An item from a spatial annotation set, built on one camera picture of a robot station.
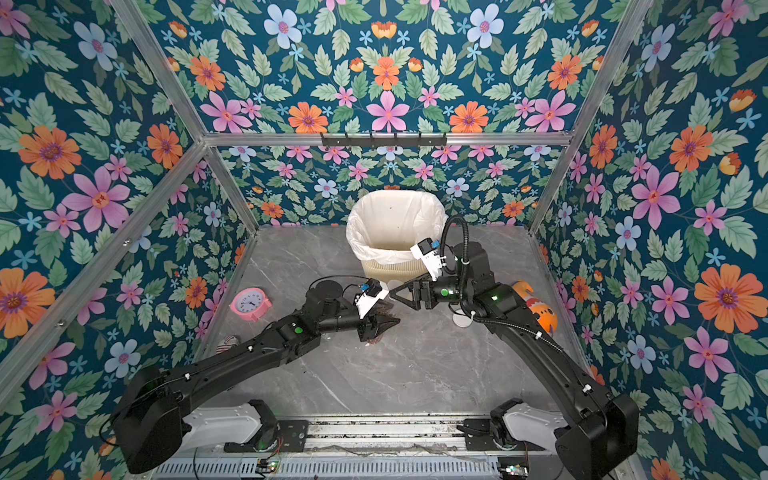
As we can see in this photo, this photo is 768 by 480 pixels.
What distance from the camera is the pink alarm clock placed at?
3.12 feet

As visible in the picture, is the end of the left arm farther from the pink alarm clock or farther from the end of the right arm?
the pink alarm clock

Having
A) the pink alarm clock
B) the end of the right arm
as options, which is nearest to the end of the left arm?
the end of the right arm
